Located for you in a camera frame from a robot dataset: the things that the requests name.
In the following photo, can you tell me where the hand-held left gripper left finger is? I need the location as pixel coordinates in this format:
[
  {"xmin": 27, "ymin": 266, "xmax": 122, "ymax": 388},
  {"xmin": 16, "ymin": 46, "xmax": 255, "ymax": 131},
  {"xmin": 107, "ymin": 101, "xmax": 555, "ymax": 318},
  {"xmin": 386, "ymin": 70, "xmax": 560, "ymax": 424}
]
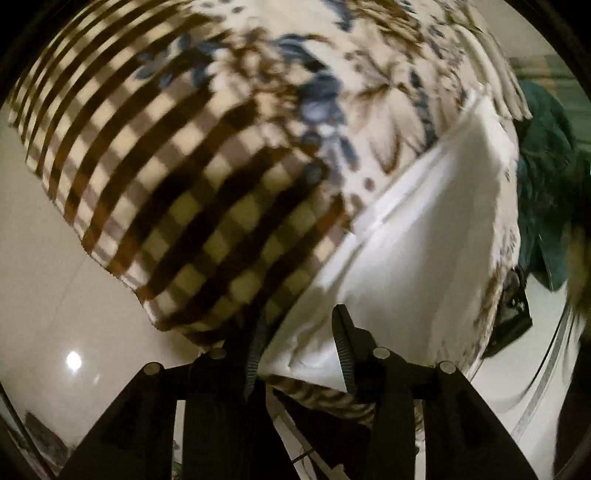
[{"xmin": 60, "ymin": 313, "xmax": 296, "ymax": 480}]

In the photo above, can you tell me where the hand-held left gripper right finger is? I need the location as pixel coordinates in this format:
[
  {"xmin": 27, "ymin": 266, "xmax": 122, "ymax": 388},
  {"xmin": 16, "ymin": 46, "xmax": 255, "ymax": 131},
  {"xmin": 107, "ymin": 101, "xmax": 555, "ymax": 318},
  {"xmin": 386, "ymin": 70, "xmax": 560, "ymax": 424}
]
[{"xmin": 332, "ymin": 305, "xmax": 539, "ymax": 480}]

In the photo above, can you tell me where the white garment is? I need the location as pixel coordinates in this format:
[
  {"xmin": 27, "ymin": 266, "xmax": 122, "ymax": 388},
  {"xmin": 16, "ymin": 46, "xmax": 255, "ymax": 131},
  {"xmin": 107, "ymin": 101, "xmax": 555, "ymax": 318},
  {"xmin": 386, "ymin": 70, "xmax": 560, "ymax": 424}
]
[{"xmin": 260, "ymin": 92, "xmax": 523, "ymax": 394}]

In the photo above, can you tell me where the teal cloth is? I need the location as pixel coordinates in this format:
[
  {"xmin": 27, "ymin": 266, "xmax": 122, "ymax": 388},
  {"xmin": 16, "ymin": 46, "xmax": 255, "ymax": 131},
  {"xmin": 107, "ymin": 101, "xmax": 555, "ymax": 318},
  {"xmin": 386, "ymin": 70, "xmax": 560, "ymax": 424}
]
[{"xmin": 515, "ymin": 80, "xmax": 583, "ymax": 292}]

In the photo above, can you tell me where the checked floral blanket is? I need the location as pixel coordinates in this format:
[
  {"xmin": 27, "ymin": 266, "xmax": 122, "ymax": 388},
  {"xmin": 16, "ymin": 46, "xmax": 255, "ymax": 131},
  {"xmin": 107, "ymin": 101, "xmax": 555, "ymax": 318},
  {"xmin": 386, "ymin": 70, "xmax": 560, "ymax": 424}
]
[{"xmin": 7, "ymin": 0, "xmax": 532, "ymax": 431}]

